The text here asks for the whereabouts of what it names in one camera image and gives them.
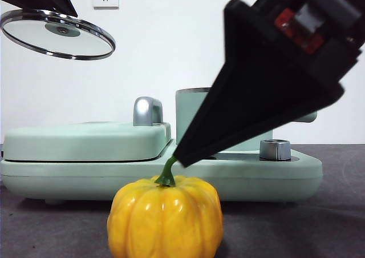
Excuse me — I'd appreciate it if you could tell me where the glass pot lid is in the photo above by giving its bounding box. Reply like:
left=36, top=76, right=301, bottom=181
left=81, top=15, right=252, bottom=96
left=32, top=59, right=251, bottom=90
left=0, top=9, right=116, bottom=61

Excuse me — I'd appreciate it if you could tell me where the yellow pumpkin with green stem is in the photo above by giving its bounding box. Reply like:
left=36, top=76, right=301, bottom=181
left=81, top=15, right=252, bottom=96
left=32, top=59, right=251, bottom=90
left=106, top=156, right=224, bottom=258

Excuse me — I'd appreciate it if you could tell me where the silver control knob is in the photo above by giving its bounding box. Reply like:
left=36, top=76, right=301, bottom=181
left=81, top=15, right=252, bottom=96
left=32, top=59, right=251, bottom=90
left=258, top=139, right=291, bottom=160

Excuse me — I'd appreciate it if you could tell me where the mint green griddle cover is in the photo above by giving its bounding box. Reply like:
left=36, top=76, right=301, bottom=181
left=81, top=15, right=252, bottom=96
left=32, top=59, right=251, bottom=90
left=2, top=122, right=172, bottom=162

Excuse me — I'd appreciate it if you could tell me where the mint green breakfast machine base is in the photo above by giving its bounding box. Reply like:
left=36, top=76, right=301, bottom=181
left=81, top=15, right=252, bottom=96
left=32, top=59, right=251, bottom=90
left=0, top=138, right=323, bottom=206

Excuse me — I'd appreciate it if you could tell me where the mint green pot with handle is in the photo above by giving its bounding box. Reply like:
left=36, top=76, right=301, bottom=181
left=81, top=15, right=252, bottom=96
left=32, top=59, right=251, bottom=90
left=175, top=88, right=318, bottom=153

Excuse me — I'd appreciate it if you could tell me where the silver cover handle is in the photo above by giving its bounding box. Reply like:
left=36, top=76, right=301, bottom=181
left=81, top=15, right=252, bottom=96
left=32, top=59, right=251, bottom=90
left=132, top=96, right=164, bottom=127

